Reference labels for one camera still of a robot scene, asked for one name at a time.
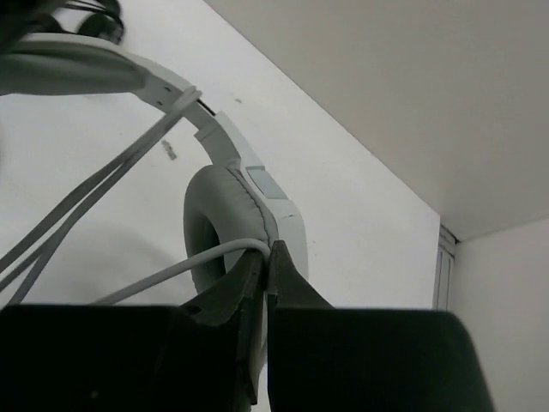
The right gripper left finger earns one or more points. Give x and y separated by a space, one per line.
226 335

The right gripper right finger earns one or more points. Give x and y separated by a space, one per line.
286 287

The white grey headphones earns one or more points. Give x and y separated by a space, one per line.
231 205

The aluminium rail right side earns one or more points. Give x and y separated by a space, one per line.
447 243

